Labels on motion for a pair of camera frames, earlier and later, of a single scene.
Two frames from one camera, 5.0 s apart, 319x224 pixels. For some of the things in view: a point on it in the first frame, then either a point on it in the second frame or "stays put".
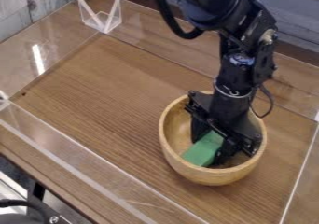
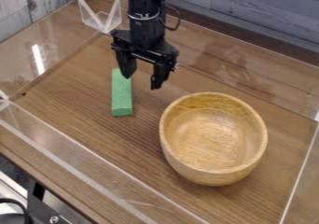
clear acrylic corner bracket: [102, 21] stays put
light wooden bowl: [174, 129] stays put
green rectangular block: [202, 151] -> [121, 93]
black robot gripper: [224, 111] -> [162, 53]
